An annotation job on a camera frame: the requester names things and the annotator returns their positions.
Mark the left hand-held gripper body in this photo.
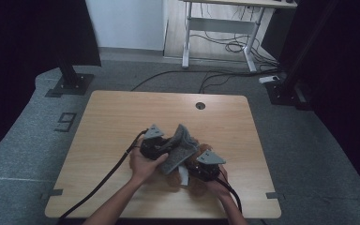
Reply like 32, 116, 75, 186
139, 124, 170, 161

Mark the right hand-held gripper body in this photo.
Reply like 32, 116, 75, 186
187, 149, 227, 183

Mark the grey towel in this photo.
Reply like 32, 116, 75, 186
158, 123, 200, 176

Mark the brown teddy bear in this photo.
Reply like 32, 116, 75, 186
164, 142, 216, 197

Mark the person's right hand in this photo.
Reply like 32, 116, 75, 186
204, 168, 233, 202

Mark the person's left hand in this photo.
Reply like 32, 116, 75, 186
128, 145, 170, 186

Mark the grey tape strip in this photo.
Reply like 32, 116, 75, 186
264, 191, 286, 201
40, 187, 65, 201

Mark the black floor tape marking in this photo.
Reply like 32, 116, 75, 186
53, 112, 78, 133

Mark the white power strip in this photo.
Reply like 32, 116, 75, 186
258, 74, 281, 85

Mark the black curtain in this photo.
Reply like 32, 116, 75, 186
0, 0, 102, 166
261, 0, 360, 208

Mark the right hand-held gripper cable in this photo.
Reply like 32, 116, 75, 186
215, 169, 244, 214

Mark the hand-held gripper cable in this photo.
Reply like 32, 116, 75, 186
215, 169, 244, 214
56, 128, 150, 225

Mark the left hand-held gripper cable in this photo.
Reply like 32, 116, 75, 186
56, 128, 150, 225

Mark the long black floor cable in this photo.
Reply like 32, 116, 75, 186
129, 68, 282, 95

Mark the black stand with base plate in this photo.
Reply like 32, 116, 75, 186
263, 0, 338, 111
44, 55, 96, 98

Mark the tangle of black cables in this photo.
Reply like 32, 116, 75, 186
188, 3, 279, 73

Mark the white desk frame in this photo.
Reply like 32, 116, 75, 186
180, 0, 298, 74

